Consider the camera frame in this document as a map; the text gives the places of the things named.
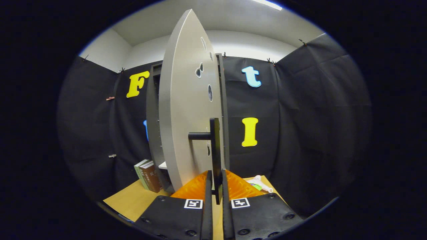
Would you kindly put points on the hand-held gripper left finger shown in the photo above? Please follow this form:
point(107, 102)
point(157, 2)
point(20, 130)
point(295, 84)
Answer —
point(207, 206)

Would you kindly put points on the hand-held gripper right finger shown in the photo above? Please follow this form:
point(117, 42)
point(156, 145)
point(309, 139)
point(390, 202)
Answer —
point(227, 213)

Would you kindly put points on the small green item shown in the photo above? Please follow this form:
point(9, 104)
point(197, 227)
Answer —
point(256, 186)

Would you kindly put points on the white plastic item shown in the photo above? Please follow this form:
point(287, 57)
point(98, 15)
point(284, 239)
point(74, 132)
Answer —
point(263, 186)

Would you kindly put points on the white cabinet shelf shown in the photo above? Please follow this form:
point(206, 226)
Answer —
point(162, 165)

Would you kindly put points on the brown book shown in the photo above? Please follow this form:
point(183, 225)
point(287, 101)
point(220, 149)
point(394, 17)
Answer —
point(153, 178)

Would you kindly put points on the green book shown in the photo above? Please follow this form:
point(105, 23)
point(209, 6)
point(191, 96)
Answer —
point(139, 173)

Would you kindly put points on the dark grey cabinet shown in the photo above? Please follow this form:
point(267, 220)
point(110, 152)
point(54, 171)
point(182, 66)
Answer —
point(152, 116)

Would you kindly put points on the black backdrop cloth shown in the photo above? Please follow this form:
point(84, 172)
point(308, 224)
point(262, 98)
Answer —
point(317, 133)

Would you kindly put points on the long ceiling light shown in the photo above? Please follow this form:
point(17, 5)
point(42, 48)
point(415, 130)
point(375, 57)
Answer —
point(267, 4)

